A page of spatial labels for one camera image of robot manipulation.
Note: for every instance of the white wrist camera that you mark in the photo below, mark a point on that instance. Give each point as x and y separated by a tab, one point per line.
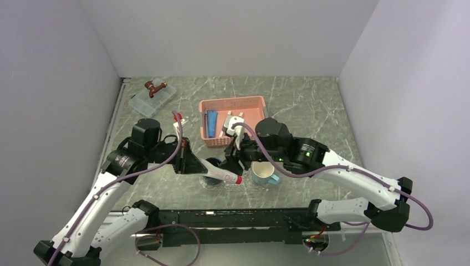
235	130
182	125

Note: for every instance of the clear plastic organizer box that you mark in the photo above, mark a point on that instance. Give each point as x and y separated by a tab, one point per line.
148	107

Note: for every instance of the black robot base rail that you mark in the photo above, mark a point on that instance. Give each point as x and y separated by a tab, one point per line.
177	227

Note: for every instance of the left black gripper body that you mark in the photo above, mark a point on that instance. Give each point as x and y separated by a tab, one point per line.
163	151

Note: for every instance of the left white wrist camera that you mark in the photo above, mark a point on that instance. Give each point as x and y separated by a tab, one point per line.
182	125

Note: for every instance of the white red toothpaste tube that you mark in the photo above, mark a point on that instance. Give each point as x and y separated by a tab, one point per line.
228	176

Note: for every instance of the pink plastic basket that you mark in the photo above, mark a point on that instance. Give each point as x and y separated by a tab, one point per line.
253	107

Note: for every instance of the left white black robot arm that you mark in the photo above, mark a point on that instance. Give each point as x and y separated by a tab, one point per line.
83	240

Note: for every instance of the grey toothbrush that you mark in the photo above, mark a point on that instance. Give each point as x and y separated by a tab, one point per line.
205	123

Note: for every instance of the white and blue mug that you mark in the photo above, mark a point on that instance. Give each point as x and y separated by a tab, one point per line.
264	173

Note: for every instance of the dark blue mug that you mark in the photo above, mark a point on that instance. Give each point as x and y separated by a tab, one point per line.
212	177

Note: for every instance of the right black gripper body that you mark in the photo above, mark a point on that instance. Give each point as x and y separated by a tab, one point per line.
249	152

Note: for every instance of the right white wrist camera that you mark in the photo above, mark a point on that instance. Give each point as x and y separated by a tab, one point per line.
235	130

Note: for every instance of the blue toothpaste tube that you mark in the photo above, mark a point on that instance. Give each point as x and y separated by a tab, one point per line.
211	123

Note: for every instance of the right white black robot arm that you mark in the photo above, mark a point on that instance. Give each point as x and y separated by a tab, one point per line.
380	201

